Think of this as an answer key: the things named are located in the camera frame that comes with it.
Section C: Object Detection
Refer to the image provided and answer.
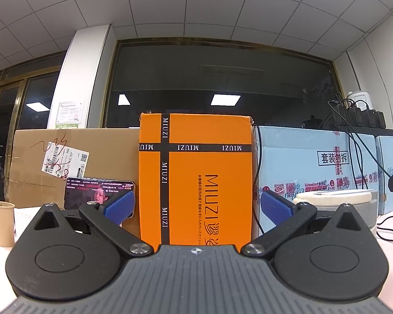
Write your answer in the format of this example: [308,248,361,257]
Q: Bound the black table cables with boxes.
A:
[375,212,393,245]

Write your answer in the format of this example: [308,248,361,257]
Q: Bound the black charger dock row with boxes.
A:
[323,99,393,137]

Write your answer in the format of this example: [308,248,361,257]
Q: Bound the white kettle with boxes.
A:
[347,91,373,111]

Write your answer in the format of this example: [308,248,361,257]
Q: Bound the orange MIUZI box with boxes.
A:
[138,114,253,249]

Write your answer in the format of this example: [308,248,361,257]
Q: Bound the large light blue carton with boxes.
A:
[252,126,378,236]

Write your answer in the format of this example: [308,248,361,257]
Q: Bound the brown paper cup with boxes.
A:
[0,201,15,247]

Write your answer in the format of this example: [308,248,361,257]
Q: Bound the white coffee box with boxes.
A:
[14,205,60,242]

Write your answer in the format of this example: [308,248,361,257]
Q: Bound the brown cardboard box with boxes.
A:
[7,127,142,238]

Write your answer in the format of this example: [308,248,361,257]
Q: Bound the pillar paper notice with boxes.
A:
[55,102,83,128]

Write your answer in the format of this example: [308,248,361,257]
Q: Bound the smartphone showing video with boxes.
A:
[64,178,135,224]

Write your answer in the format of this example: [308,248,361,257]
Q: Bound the grey white lidded container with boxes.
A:
[292,189,378,234]

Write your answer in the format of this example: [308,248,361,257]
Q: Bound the black USB cable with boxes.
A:
[251,125,266,236]

